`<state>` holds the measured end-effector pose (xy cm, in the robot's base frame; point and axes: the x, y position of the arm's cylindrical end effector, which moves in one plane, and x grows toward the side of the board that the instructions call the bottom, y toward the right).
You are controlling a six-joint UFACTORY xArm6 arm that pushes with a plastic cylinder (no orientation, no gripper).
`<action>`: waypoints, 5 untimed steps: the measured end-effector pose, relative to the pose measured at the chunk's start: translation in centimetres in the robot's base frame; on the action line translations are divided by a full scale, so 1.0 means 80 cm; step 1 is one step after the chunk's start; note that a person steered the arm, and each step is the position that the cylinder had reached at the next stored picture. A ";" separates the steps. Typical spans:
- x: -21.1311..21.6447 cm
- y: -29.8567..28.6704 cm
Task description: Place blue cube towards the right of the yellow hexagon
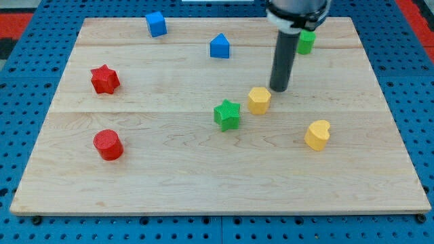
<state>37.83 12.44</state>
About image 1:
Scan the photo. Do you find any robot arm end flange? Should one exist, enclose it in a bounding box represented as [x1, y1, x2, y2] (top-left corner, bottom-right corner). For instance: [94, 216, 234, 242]
[266, 0, 332, 35]

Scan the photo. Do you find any yellow hexagon block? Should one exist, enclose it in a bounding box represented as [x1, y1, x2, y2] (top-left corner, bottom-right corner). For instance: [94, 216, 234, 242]
[248, 87, 271, 115]

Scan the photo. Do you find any blue cube block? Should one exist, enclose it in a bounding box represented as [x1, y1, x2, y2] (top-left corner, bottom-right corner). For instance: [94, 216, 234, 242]
[145, 12, 167, 37]

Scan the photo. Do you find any green star block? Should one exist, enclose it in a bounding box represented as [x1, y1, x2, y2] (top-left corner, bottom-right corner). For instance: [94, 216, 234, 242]
[214, 99, 241, 132]

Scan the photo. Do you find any wooden board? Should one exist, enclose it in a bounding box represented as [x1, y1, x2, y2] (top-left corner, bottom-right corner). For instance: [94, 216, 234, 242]
[10, 17, 431, 216]

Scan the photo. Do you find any blue triangular prism block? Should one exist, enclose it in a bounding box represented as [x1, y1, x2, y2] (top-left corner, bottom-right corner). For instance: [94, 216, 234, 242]
[210, 33, 230, 58]

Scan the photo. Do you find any yellow heart block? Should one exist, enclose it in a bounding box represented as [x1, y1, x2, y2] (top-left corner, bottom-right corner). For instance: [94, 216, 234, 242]
[304, 120, 331, 151]

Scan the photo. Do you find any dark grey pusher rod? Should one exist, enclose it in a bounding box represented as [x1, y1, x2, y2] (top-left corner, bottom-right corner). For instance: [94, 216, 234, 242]
[269, 31, 300, 92]

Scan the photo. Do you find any red cylinder block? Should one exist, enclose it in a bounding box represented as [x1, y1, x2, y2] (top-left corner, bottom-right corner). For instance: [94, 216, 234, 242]
[93, 129, 123, 161]

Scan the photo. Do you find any red star block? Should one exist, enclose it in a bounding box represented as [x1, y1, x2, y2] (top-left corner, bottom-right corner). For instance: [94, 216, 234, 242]
[91, 64, 120, 94]

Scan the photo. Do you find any green cylinder block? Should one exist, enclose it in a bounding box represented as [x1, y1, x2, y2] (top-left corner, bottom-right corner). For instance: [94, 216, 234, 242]
[297, 30, 316, 55]

